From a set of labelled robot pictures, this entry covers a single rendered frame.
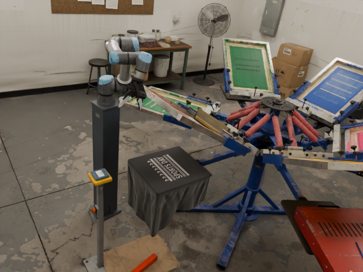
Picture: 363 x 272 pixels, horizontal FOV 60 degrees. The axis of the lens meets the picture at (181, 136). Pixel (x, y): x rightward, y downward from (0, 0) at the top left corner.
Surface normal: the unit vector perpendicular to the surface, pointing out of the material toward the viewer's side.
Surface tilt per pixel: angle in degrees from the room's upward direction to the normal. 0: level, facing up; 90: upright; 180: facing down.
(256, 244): 0
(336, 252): 0
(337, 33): 90
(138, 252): 1
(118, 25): 90
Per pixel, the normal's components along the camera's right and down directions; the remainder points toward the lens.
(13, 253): 0.12, -0.86
